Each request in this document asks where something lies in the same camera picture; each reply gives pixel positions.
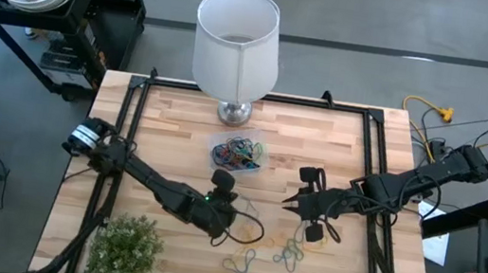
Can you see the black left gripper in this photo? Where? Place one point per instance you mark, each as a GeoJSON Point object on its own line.
{"type": "Point", "coordinates": [218, 214]}

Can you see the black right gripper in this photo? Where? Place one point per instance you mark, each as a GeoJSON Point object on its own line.
{"type": "Point", "coordinates": [325, 203]}

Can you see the yellow rubber band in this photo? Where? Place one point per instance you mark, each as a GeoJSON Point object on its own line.
{"type": "Point", "coordinates": [321, 249]}
{"type": "Point", "coordinates": [245, 239]}

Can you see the green rubber band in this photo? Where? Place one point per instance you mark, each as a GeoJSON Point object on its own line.
{"type": "Point", "coordinates": [260, 150]}

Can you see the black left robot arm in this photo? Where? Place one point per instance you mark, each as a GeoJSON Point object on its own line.
{"type": "Point", "coordinates": [155, 188]}

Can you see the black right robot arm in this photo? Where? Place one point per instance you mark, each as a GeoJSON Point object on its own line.
{"type": "Point", "coordinates": [409, 188]}

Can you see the clear plastic bin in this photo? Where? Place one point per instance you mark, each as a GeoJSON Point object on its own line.
{"type": "Point", "coordinates": [263, 134]}

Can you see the green artificial potted plant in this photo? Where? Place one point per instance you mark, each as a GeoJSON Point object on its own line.
{"type": "Point", "coordinates": [125, 251]}

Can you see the white paper sheet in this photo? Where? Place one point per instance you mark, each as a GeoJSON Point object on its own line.
{"type": "Point", "coordinates": [436, 247]}

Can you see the white shade silver table lamp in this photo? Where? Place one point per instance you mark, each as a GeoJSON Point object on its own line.
{"type": "Point", "coordinates": [234, 68]}

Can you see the black utility cart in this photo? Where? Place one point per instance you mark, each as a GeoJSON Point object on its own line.
{"type": "Point", "coordinates": [110, 31]}

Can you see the black frame clamp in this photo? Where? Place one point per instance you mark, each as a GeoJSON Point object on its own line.
{"type": "Point", "coordinates": [327, 98]}
{"type": "Point", "coordinates": [153, 73]}

